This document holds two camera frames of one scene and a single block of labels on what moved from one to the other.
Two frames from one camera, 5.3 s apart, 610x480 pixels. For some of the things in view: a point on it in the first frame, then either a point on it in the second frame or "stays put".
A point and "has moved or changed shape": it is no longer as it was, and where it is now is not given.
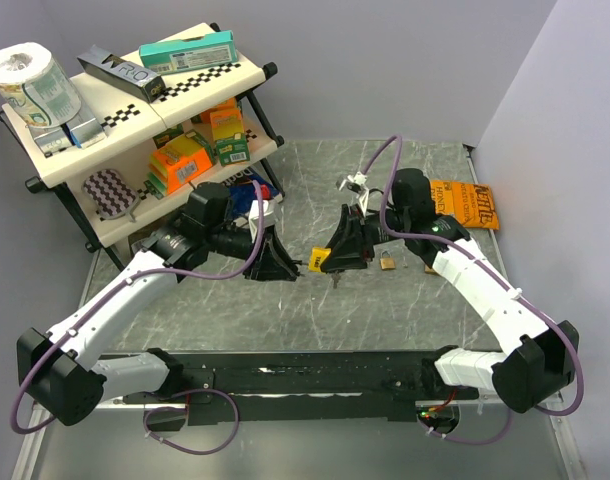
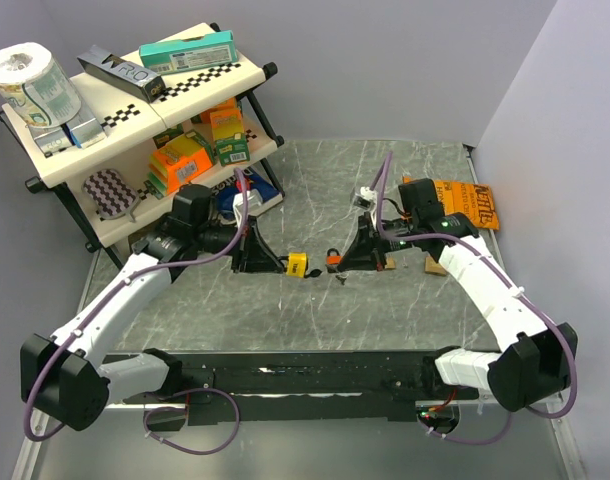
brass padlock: x=386 y=261 stays put
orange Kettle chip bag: x=472 y=203 stays put
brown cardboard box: x=137 y=236 stays put
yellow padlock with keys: x=317 y=256 has moved or changed shape
